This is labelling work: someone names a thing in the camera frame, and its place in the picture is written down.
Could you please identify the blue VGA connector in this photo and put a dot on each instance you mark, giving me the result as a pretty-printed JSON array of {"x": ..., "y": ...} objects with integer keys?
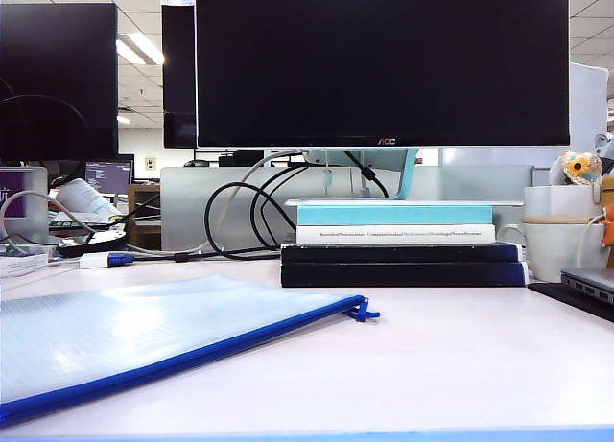
[{"x": 119, "y": 259}]

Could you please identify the white book with printed spine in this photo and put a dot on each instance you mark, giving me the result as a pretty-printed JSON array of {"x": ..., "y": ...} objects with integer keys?
[{"x": 393, "y": 234}]

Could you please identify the small screen showing code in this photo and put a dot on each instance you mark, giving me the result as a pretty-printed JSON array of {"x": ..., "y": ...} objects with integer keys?
[{"x": 108, "y": 176}]

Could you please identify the white box with purple label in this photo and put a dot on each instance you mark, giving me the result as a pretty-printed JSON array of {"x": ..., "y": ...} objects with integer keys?
[{"x": 29, "y": 197}]

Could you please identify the black AOC computer monitor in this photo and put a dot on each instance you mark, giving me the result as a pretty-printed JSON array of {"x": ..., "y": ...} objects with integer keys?
[{"x": 384, "y": 63}]

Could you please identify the white board panel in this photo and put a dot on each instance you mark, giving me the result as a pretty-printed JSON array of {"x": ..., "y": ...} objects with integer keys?
[{"x": 587, "y": 101}]

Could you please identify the brown wooden cabinet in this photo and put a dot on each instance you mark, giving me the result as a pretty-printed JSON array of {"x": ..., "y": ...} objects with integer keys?
[{"x": 144, "y": 207}]

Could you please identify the orange object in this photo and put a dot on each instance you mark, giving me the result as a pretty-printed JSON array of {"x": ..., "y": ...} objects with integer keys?
[{"x": 608, "y": 231}]

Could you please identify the white adapter box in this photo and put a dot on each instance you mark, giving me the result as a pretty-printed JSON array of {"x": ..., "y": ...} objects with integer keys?
[{"x": 93, "y": 260}]

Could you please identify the silver laptop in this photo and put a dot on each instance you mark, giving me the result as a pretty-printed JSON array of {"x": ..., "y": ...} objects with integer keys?
[{"x": 592, "y": 279}]

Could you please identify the ceiling light panel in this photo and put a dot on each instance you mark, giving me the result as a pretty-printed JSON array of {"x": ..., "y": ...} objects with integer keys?
[{"x": 139, "y": 48}]

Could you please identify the black round device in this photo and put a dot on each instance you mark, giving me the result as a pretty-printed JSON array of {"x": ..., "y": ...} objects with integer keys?
[{"x": 96, "y": 243}]

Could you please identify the white cup with tan band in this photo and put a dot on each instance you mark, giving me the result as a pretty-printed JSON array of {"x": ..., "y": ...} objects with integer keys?
[{"x": 551, "y": 200}]

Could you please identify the teal and white monitor stand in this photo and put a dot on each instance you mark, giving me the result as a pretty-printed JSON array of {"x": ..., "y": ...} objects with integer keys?
[{"x": 408, "y": 176}]

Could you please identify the tall black monitor white edge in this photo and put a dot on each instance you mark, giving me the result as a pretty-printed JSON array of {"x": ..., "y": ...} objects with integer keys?
[{"x": 177, "y": 68}]

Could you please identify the stack of white booklets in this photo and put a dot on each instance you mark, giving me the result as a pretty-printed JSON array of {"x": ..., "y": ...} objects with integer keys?
[{"x": 21, "y": 264}]

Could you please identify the large black monitor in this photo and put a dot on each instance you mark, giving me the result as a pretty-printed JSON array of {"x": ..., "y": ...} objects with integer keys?
[{"x": 57, "y": 53}]

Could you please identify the teal book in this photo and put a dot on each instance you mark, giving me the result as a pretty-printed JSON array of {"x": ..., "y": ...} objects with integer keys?
[{"x": 393, "y": 215}]

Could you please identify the white rolled paper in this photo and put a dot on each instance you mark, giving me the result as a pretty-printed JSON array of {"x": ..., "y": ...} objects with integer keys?
[{"x": 84, "y": 195}]

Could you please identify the plush toy with orange flower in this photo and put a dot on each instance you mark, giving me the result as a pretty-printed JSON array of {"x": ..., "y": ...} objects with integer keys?
[{"x": 575, "y": 166}]

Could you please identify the transparent file bag blue zipper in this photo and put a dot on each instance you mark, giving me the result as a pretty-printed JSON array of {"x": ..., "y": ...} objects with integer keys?
[{"x": 120, "y": 332}]

